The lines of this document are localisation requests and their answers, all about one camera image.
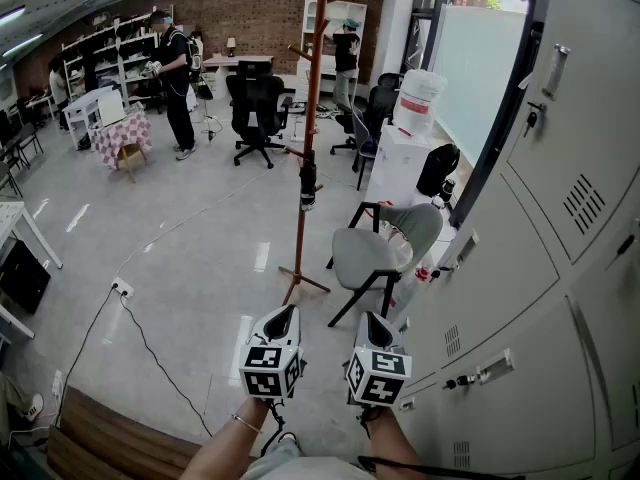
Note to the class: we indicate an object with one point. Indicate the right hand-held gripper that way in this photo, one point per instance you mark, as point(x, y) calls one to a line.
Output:
point(380, 388)

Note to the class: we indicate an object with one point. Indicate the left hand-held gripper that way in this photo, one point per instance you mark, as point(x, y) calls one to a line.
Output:
point(265, 383)

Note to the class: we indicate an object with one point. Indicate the black folding umbrella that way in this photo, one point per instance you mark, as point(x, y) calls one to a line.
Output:
point(308, 178)

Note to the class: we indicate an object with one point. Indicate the brown wooden coat rack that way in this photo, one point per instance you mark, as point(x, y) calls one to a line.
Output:
point(311, 93)

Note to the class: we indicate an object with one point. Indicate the person's right forearm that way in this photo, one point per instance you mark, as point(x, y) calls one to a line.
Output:
point(395, 443)

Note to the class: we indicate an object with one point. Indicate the person's left forearm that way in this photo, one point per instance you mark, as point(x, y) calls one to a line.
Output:
point(225, 438)

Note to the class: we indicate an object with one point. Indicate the locker key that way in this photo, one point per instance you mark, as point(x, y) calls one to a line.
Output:
point(457, 382)
point(532, 118)

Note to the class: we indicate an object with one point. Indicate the grey chair with black legs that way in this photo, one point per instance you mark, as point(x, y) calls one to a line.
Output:
point(365, 253)

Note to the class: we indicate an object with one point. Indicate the person's light grey clothing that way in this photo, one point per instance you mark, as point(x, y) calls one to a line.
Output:
point(310, 470)

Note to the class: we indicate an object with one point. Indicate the white power strip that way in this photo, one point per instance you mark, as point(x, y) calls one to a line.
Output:
point(122, 288)

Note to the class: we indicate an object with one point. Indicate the white water dispenser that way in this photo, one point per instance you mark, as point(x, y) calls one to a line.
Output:
point(400, 163)

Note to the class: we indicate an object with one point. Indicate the black backpack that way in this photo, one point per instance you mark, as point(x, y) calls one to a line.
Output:
point(440, 168)

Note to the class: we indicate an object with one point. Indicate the grey metal locker cabinet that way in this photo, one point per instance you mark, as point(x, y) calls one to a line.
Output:
point(550, 268)

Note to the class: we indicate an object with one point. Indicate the wooden bench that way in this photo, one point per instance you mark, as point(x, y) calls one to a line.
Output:
point(115, 443)

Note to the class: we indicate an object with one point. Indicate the grey task chair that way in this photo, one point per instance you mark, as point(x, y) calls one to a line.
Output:
point(361, 128)

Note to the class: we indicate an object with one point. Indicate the wooden stool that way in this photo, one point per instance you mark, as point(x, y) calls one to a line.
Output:
point(131, 155)

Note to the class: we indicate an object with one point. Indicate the black office chair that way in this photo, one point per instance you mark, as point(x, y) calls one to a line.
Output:
point(382, 103)
point(257, 98)

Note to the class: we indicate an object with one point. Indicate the checkered cloth table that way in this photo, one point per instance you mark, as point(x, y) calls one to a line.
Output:
point(122, 135)

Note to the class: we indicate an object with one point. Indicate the black computer case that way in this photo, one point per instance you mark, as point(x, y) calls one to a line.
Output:
point(22, 278)

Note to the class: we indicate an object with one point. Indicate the white bookshelf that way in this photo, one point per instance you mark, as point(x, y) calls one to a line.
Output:
point(325, 75)

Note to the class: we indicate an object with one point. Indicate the white desk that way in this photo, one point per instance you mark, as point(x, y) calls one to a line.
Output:
point(240, 60)

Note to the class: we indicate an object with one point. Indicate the white box appliance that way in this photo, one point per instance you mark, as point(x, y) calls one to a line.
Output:
point(111, 108)

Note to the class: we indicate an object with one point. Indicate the small table lamp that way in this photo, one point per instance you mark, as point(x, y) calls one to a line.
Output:
point(231, 45)

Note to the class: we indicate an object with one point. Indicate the white side table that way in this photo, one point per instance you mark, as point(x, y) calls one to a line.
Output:
point(82, 103)

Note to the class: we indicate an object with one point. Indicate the white metal shelving unit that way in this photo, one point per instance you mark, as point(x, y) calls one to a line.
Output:
point(125, 48)

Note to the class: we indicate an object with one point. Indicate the ceiling strip light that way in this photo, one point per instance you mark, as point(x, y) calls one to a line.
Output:
point(22, 45)
point(12, 15)

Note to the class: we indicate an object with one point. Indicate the black window frame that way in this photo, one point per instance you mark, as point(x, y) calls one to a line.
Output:
point(505, 113)

